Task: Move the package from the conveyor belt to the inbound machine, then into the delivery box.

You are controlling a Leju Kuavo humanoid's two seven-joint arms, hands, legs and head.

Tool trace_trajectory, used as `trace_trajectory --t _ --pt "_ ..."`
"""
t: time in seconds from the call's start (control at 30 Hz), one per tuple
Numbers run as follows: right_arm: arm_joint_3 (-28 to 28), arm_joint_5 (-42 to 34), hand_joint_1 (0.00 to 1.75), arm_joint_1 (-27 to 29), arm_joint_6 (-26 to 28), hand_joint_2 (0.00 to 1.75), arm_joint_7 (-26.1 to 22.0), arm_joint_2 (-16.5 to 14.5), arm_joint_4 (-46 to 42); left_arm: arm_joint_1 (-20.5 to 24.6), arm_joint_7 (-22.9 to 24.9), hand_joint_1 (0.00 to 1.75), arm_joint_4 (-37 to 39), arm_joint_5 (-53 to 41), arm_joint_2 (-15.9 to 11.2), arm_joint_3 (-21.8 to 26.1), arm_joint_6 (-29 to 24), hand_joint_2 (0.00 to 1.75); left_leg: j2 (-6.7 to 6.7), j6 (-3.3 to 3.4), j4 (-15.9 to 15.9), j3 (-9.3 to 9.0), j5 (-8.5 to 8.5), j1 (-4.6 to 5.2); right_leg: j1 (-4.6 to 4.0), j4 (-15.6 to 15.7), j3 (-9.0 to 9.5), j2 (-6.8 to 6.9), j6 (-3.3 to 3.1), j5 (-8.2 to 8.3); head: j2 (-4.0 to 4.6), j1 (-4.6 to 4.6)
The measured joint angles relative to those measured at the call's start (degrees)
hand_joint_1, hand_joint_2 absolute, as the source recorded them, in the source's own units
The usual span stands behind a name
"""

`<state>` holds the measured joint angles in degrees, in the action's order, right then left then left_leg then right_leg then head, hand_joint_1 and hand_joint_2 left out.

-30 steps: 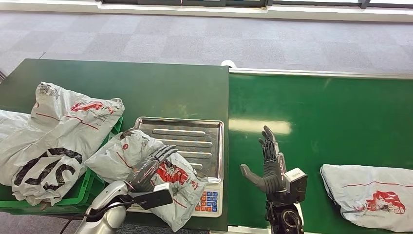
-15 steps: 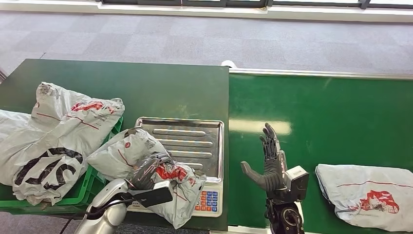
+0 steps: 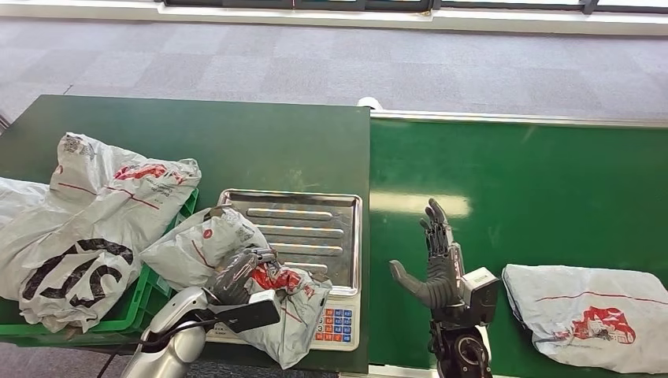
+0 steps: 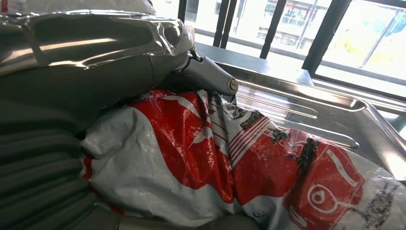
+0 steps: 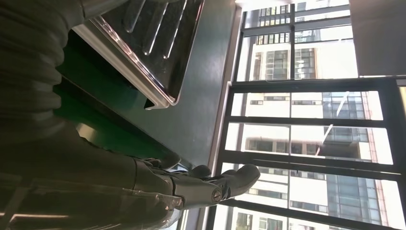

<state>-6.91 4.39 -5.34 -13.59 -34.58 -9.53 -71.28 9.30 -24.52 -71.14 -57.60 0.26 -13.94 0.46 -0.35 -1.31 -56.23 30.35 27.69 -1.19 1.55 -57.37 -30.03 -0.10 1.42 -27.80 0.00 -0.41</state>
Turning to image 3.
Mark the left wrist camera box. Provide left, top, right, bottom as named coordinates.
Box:
left=216, top=290, right=282, bottom=335

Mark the plain white bag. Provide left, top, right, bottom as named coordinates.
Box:
left=0, top=176, right=54, bottom=225

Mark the white window sill ledge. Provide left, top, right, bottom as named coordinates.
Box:
left=0, top=0, right=668, bottom=37

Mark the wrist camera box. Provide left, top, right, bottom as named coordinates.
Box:
left=459, top=266, right=502, bottom=328
left=216, top=290, right=282, bottom=335

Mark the white scale with steel tray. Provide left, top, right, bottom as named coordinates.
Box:
left=206, top=188, right=364, bottom=354

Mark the white bag with red print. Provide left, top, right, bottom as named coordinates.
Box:
left=49, top=132, right=203, bottom=246

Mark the flat white red-print package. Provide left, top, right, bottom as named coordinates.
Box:
left=501, top=262, right=668, bottom=376

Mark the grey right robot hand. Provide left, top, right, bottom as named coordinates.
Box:
left=388, top=198, right=466, bottom=310

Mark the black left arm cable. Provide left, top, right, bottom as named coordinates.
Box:
left=95, top=310, right=225, bottom=378

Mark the green conveyor belt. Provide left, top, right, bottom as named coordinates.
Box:
left=368, top=117, right=668, bottom=378

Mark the green plastic crate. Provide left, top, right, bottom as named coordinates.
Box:
left=0, top=187, right=201, bottom=349

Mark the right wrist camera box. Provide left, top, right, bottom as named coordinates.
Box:
left=459, top=266, right=502, bottom=328

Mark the silver conveyor side rail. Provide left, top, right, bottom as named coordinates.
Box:
left=370, top=109, right=668, bottom=130

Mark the white red-print package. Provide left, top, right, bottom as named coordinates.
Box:
left=501, top=262, right=668, bottom=376
left=139, top=205, right=334, bottom=371

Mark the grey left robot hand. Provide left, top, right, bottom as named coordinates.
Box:
left=207, top=246, right=281, bottom=307

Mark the white bag with black print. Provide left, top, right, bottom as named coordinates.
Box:
left=0, top=193, right=168, bottom=335

